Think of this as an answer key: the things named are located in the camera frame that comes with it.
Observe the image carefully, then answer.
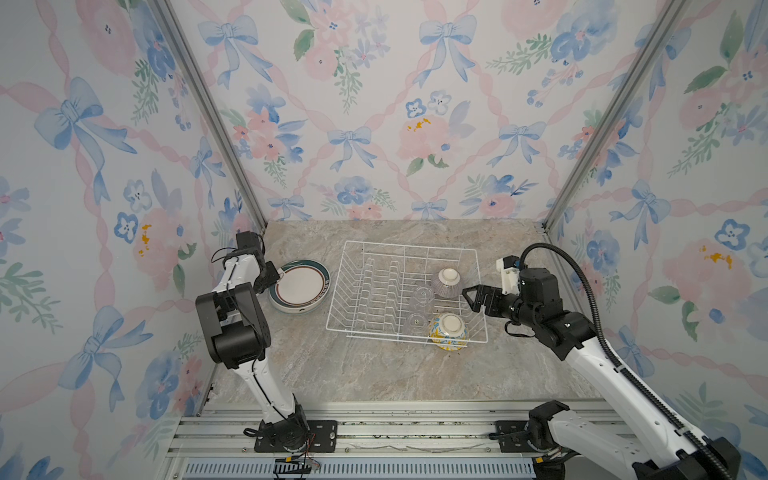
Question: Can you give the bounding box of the watermelon pattern plate blue rim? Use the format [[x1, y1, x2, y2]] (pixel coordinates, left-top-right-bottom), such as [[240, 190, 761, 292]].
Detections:
[[269, 297, 325, 315]]

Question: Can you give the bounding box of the clear faceted glass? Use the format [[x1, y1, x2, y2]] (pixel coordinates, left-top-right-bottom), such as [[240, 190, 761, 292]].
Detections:
[[404, 312, 430, 337], [409, 286, 434, 311]]

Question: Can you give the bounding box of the white wire dish rack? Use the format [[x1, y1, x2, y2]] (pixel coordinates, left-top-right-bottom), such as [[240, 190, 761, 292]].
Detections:
[[326, 240, 488, 347]]

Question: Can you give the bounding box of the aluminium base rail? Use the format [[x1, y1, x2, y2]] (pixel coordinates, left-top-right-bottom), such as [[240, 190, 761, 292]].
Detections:
[[158, 400, 682, 480]]

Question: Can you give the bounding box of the purple striped bowl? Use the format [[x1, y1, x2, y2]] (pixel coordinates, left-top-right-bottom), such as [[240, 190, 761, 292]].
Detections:
[[431, 267, 464, 299]]

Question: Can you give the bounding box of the black corrugated cable conduit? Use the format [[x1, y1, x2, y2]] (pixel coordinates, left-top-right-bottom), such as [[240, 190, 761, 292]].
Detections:
[[518, 242, 736, 480]]

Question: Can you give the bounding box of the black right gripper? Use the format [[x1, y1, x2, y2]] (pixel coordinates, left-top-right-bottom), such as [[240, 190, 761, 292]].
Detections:
[[462, 285, 540, 332]]

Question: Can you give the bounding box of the clear faceted glass front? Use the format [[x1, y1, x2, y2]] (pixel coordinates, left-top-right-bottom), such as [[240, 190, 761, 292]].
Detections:
[[404, 312, 430, 337]]

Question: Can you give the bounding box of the blue yellow patterned bowl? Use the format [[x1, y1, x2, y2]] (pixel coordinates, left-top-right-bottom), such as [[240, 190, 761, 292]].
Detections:
[[428, 312, 468, 351]]

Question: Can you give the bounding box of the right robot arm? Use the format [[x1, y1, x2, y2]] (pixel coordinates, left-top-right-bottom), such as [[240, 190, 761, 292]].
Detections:
[[462, 268, 741, 479]]

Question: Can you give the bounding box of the clear faceted glass middle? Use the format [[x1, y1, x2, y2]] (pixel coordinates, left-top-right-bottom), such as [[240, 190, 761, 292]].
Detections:
[[409, 286, 434, 311]]

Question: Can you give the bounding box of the aluminium corner post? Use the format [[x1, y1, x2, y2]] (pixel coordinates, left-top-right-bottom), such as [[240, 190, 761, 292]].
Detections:
[[541, 0, 690, 234], [148, 0, 267, 233]]

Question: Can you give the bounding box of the left aluminium corner post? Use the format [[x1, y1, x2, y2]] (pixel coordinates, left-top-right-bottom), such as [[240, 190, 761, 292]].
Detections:
[[148, 0, 267, 233]]

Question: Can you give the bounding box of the white plate dark underside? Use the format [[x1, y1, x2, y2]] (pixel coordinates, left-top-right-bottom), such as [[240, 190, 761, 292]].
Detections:
[[269, 259, 331, 304]]

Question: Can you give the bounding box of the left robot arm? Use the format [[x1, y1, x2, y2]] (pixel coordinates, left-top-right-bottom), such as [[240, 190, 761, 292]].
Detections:
[[195, 231, 310, 452]]

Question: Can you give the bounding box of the right aluminium corner post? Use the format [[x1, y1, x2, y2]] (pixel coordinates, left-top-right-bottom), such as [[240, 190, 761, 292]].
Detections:
[[541, 0, 690, 234]]

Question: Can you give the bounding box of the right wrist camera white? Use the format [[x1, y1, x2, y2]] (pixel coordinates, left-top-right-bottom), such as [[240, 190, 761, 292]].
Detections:
[[496, 255, 520, 295]]

